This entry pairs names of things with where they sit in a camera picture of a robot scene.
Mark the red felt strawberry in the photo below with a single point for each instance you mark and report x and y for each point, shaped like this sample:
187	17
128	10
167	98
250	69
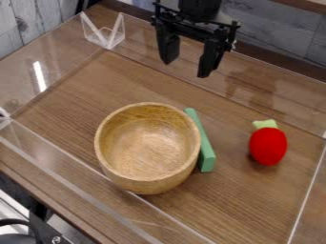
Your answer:
267	143

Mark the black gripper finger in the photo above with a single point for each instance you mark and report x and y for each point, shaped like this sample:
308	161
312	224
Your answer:
167	43
211	57

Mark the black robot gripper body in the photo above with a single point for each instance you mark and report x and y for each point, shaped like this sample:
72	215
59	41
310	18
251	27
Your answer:
196	19

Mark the wooden bowl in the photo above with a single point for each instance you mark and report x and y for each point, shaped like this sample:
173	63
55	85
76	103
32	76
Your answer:
147	144

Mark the clear acrylic enclosure wall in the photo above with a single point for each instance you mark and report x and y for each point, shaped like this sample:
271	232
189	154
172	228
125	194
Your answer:
95	65

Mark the green rectangular block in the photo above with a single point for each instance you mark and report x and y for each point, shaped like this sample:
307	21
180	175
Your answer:
207	156

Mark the black metal table bracket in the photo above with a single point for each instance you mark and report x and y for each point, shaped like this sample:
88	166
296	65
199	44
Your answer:
47	235

